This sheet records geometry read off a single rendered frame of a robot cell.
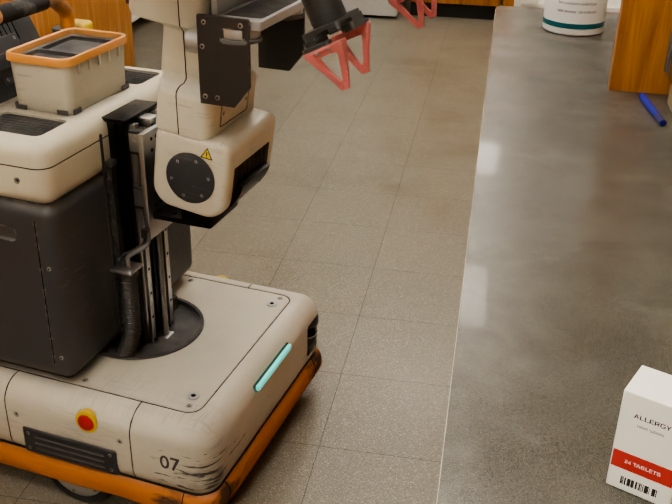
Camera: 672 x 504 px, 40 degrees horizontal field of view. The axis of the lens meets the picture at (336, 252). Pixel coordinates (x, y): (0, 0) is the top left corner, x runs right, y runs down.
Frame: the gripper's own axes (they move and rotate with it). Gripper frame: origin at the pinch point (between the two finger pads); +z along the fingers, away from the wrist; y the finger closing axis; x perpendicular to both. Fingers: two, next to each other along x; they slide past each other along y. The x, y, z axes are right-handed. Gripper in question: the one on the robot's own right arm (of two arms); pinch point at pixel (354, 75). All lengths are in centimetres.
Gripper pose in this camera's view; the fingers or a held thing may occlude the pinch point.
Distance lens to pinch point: 145.7
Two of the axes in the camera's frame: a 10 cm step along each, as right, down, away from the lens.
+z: 4.1, 8.7, 2.7
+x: -8.5, 2.5, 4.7
